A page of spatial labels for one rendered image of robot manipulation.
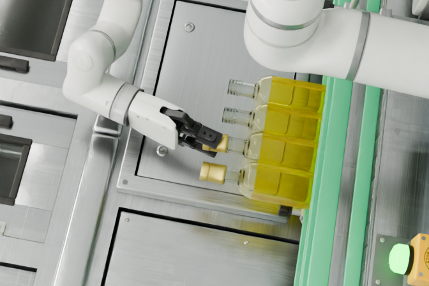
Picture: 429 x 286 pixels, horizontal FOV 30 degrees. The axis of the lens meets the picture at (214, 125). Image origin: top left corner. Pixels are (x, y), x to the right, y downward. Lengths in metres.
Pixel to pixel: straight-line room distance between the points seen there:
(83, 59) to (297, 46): 0.48
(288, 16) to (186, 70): 0.69
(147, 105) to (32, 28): 0.43
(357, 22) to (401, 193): 0.35
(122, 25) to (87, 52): 0.12
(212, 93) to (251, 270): 0.36
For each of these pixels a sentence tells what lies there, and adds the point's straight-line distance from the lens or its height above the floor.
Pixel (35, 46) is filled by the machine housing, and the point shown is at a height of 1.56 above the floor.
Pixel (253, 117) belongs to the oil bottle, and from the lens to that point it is 1.45.
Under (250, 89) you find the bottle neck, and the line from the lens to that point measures 1.48.
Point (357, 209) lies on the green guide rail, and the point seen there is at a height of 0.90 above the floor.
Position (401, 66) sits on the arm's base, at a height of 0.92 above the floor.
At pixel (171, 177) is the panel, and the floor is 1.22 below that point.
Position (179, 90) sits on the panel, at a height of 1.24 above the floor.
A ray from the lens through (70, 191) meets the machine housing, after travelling 1.59.
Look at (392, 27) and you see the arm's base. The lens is 1.07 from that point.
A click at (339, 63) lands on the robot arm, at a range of 1.06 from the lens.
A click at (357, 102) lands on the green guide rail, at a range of 1.37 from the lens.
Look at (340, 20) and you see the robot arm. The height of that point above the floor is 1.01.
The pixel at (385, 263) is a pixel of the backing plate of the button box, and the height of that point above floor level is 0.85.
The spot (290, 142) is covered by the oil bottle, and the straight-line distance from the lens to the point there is 1.44.
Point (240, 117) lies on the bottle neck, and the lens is 1.46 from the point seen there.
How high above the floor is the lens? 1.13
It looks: 1 degrees up
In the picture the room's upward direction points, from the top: 79 degrees counter-clockwise
